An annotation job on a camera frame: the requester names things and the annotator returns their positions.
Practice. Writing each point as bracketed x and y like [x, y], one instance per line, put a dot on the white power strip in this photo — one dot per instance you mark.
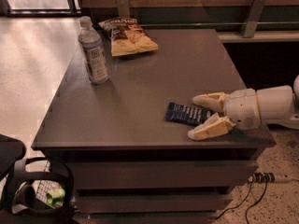
[269, 178]

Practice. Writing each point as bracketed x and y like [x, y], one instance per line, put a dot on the clear plastic water bottle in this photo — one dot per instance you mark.
[92, 49]

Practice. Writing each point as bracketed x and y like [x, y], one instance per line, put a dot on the black office chair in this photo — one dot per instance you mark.
[19, 202]

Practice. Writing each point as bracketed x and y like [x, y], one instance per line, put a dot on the metal wall rail bracket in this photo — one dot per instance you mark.
[248, 28]

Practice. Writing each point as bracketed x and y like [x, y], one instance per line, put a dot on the wire mesh basket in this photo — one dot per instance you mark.
[43, 187]

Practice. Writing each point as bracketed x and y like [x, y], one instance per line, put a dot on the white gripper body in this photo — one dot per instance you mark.
[241, 106]

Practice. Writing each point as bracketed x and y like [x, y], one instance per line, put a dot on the green crumpled packet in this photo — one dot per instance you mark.
[55, 197]

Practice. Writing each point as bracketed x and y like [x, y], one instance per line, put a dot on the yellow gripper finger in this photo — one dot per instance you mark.
[213, 101]
[214, 126]

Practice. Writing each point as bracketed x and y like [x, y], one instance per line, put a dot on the brown and yellow chip bag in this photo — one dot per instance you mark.
[127, 37]

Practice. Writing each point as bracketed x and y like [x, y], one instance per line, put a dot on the grey drawer cabinet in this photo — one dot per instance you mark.
[131, 165]

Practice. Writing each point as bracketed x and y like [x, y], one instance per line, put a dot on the dark blue rxbar wrapper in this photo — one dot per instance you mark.
[190, 115]

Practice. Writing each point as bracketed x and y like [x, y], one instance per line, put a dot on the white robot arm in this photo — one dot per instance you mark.
[278, 105]

